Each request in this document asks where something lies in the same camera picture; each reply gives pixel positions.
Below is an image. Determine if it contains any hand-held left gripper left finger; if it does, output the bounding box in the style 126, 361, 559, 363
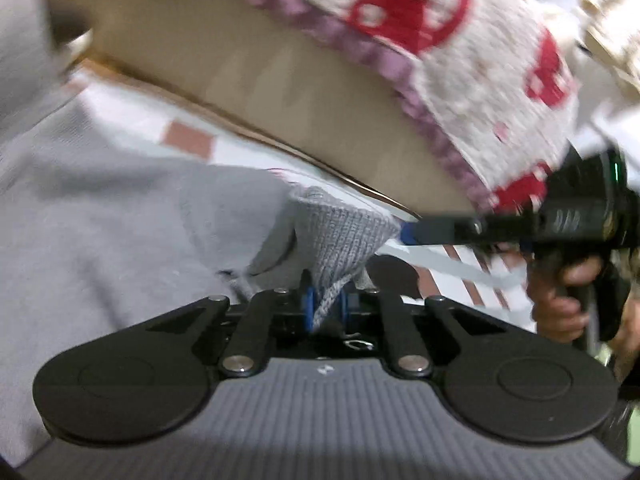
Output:
145, 270, 317, 378

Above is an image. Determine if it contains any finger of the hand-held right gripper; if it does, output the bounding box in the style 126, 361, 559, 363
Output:
400, 214, 538, 252

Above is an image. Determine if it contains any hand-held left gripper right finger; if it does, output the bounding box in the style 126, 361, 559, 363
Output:
339, 285, 507, 378

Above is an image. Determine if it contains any grey knit sweater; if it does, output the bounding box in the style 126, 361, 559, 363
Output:
0, 0, 403, 466

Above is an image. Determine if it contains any person's right hand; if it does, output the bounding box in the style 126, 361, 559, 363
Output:
527, 252, 603, 345

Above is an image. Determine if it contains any white quilt with red print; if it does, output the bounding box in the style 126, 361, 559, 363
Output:
150, 0, 581, 213

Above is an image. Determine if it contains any cream patterned cloth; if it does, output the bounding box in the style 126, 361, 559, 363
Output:
575, 0, 640, 156

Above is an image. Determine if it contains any beige bed base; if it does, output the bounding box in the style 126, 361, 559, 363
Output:
25, 0, 481, 216

